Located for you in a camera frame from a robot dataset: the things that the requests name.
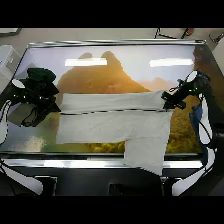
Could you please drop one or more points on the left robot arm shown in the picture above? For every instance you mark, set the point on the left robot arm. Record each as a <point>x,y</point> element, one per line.
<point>24,181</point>

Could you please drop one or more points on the silver frame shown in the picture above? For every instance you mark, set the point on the silver frame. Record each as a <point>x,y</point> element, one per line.
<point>100,163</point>

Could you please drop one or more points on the white garment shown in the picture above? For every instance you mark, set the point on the white garment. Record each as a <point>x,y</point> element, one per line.
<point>113,126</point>

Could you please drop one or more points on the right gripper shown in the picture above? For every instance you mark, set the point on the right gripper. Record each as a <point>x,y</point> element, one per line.
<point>173,98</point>

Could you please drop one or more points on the white box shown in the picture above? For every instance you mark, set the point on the white box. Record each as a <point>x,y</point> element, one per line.
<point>7,65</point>

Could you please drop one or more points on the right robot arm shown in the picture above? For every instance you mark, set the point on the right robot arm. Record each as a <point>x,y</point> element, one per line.
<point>205,124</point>

